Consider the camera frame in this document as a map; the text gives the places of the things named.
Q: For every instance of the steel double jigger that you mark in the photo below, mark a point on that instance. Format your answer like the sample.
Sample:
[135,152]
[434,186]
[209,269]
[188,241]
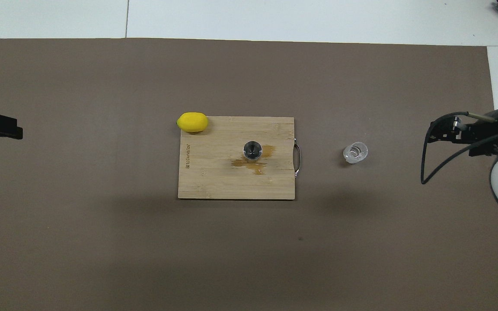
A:
[253,152]

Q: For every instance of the clear glass cup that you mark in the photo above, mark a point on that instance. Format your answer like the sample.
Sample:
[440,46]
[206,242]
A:
[355,153]

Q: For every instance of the brown table mat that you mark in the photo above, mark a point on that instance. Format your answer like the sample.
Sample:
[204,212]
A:
[231,250]

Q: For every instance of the bamboo cutting board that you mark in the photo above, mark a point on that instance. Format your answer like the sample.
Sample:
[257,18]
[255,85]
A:
[223,181]

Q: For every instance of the yellow lemon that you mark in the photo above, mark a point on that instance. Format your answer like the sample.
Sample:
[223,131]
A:
[193,122]

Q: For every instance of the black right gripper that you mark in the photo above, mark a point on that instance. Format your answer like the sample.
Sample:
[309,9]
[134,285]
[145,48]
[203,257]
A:
[484,134]

